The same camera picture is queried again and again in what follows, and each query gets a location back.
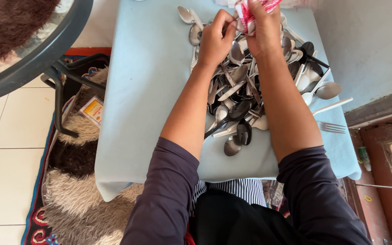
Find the light blue tablecloth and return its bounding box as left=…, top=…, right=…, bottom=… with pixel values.
left=95, top=0, right=362, bottom=202

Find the pile of mixed cutlery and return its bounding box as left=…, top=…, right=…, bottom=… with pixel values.
left=177, top=6, right=343, bottom=157

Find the brown fluffy fur cover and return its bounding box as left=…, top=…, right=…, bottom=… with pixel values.
left=0, top=0, right=61, bottom=71

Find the small green and white bottle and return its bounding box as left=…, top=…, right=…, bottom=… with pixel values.
left=358, top=146, right=372, bottom=172

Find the steel fork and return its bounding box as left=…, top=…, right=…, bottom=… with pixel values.
left=318, top=121, right=347, bottom=134

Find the grey brown shaggy rug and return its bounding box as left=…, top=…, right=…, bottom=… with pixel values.
left=42, top=66, right=145, bottom=245

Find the round glass table dark frame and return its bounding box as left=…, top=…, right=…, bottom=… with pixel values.
left=0, top=0, right=111, bottom=138

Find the person's left hand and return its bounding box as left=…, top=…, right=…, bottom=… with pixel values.
left=198, top=9, right=239, bottom=69

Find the person's right hand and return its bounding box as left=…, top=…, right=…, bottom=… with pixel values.
left=245, top=0, right=283, bottom=58

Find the thin metal rod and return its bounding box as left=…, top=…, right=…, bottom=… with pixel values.
left=354, top=183, right=392, bottom=194

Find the patterned dark carpet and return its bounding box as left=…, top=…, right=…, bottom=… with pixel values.
left=21, top=48, right=112, bottom=245

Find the white plastic knife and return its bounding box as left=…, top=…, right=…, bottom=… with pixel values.
left=312, top=97, right=354, bottom=116

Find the red and white checked cloth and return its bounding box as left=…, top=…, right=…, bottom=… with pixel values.
left=233, top=0, right=283, bottom=36

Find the yellow and white box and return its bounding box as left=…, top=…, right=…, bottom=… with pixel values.
left=80, top=95, right=105, bottom=128

